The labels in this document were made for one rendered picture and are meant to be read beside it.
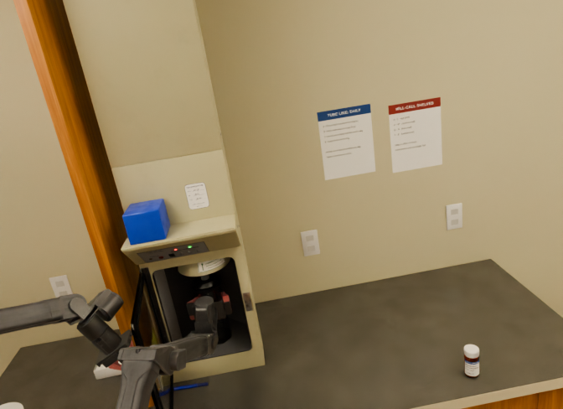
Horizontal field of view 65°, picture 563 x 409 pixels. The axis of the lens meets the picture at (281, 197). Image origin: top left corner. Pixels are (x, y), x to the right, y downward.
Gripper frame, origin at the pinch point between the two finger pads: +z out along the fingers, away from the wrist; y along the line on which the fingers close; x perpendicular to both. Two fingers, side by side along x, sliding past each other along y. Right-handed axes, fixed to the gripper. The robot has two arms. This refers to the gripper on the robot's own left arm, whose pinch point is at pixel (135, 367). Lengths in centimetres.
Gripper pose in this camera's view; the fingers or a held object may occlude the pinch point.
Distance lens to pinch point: 137.0
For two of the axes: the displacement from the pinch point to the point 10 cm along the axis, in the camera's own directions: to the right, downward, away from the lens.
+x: 1.9, 2.9, -9.4
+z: 5.4, 7.6, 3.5
